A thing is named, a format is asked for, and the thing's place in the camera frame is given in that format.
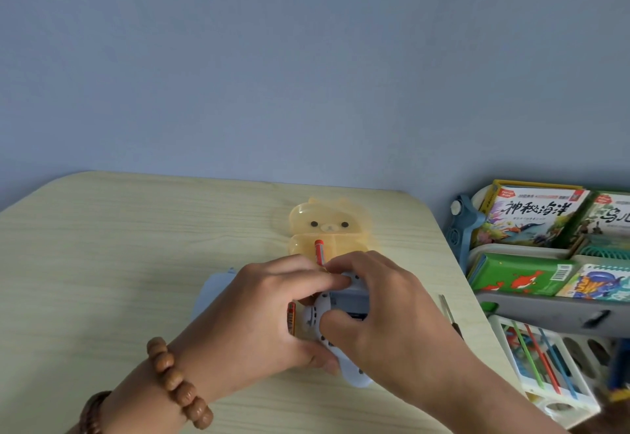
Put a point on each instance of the orange bear storage box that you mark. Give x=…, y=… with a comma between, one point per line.
x=339, y=232

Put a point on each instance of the person's right hand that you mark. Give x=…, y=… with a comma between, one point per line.
x=403, y=335

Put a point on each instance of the green fish book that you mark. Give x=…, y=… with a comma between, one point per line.
x=517, y=273

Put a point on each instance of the person's left hand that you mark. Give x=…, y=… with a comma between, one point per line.
x=246, y=330

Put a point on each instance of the person's left forearm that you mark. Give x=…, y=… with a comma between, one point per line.
x=138, y=409

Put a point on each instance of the red battery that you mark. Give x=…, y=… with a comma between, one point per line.
x=320, y=251

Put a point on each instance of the blue beetle book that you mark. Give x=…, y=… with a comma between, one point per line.
x=595, y=283

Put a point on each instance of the children's book rack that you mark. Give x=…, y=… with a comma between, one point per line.
x=462, y=236

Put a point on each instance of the bird picture book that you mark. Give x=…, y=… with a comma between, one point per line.
x=610, y=217

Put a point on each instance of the light blue battery cover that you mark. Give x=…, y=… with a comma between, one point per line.
x=211, y=296

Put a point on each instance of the green stick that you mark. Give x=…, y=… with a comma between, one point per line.
x=527, y=355

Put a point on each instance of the white shape sorter box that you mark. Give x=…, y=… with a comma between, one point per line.
x=588, y=399

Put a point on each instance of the blue toy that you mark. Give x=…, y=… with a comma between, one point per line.
x=355, y=377

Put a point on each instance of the blue stick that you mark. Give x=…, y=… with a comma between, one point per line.
x=557, y=362

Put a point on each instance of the ocean picture book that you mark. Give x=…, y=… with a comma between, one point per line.
x=531, y=217

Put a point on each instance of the black screwdriver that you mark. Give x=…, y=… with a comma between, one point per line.
x=457, y=328

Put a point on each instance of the dark blue plastic item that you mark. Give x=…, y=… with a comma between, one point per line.
x=619, y=364

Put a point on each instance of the person's right forearm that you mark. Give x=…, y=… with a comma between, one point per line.
x=482, y=404

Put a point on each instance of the red stick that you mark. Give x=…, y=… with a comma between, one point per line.
x=542, y=360

